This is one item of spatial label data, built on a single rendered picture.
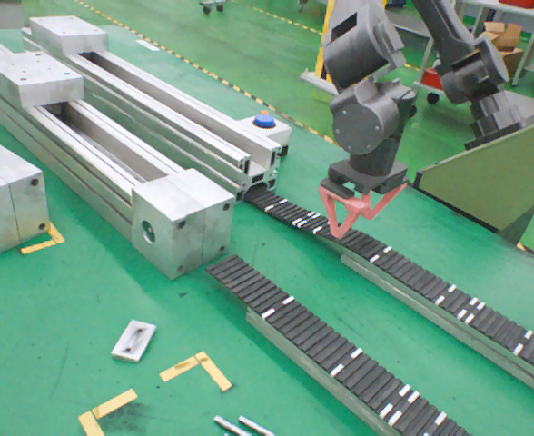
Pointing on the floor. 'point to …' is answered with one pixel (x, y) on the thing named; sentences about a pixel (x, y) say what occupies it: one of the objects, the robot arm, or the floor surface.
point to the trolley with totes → (430, 82)
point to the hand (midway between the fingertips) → (353, 222)
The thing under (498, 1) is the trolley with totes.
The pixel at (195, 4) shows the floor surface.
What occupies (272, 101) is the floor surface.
